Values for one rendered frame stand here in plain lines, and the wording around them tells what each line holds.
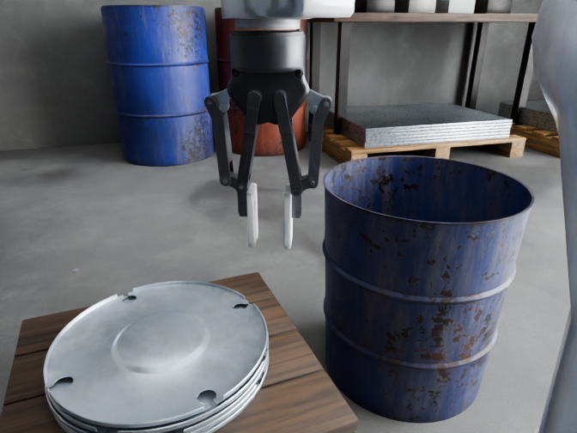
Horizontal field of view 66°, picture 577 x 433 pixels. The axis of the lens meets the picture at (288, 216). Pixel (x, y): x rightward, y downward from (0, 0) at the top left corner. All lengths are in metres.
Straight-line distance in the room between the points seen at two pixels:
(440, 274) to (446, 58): 3.33
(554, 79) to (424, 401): 0.88
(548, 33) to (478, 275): 0.67
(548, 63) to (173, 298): 0.62
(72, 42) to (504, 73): 3.41
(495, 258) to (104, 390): 0.66
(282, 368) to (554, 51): 0.52
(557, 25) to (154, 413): 0.50
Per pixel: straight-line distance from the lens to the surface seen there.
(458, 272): 0.85
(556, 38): 0.23
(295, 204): 0.50
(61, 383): 0.65
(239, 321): 0.67
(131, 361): 0.63
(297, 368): 0.65
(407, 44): 3.87
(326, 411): 0.59
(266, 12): 0.42
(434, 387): 1.02
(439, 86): 4.07
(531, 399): 1.23
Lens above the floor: 0.79
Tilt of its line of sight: 23 degrees down
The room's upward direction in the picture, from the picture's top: straight up
